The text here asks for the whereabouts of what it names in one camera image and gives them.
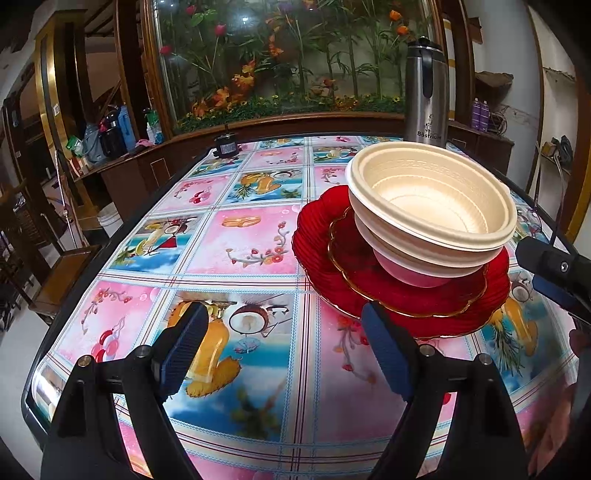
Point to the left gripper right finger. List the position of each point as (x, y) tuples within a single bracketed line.
[(395, 349)]

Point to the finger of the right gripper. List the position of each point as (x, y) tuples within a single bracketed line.
[(563, 278)]

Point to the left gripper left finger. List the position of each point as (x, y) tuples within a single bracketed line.
[(175, 348)]

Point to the pink bowl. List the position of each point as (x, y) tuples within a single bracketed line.
[(408, 276)]

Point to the beige plastic bowl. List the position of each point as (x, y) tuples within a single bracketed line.
[(434, 194), (415, 254)]

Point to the gold-rimmed red plate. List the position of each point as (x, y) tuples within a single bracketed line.
[(356, 261)]

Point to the large red scalloped plate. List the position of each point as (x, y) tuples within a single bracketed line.
[(310, 245)]

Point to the colourful patterned tablecloth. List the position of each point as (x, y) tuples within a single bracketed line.
[(284, 386)]

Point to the white plastic bucket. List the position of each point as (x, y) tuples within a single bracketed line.
[(109, 219)]

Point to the wooden chair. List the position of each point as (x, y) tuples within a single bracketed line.
[(56, 281)]

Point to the purple bottles on shelf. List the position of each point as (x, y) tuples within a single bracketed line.
[(480, 115)]

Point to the stainless steel thermos jug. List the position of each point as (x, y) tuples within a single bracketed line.
[(427, 93)]

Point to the small black timer device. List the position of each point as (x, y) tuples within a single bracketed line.
[(225, 144)]

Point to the black kettle on counter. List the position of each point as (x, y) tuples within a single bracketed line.
[(110, 136)]

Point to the blue bottle on counter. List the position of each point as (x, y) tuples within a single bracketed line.
[(125, 126)]

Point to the artificial flower display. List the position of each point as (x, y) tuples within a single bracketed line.
[(229, 61)]

